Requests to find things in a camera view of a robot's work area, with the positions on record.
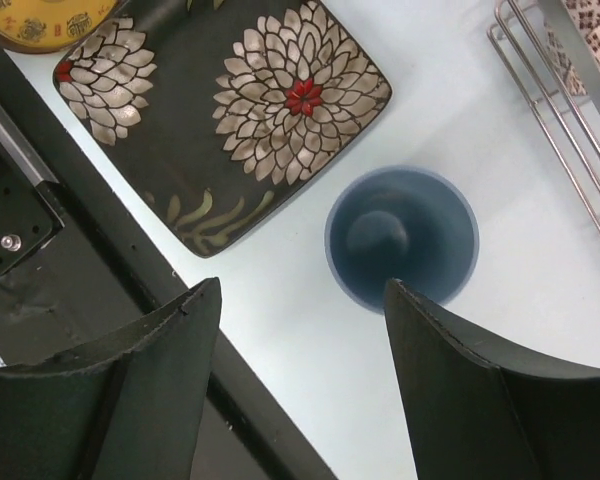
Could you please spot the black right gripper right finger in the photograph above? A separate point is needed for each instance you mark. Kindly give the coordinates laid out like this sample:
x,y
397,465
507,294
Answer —
x,y
479,406

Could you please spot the light blue cup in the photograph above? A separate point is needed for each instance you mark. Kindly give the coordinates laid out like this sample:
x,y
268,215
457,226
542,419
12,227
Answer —
x,y
403,223

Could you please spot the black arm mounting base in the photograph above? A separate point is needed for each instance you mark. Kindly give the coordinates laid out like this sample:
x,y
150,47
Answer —
x,y
75,266

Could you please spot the metal wire dish rack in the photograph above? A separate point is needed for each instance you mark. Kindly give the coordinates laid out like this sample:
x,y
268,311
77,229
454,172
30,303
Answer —
x,y
570,123

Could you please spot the black square floral plate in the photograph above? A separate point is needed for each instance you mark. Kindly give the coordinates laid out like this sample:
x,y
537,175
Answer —
x,y
217,112

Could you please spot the yellow round plate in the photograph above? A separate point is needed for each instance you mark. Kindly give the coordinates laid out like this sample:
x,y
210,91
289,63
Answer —
x,y
36,26

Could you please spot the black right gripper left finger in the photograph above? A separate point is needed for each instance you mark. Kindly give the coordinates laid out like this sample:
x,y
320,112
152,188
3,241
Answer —
x,y
125,406

